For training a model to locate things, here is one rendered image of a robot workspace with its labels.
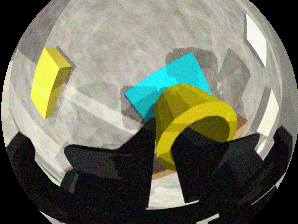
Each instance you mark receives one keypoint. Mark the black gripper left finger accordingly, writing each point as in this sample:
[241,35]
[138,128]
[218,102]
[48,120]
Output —
[132,162]

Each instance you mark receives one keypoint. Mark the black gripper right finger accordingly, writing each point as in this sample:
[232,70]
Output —
[198,159]

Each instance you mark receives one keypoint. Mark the yellow cup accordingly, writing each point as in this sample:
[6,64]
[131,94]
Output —
[178,107]

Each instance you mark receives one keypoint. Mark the tan wooden bar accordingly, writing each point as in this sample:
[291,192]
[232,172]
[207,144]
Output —
[159,170]

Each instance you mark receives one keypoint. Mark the cream flat rectangular block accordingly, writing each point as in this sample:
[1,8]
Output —
[268,109]

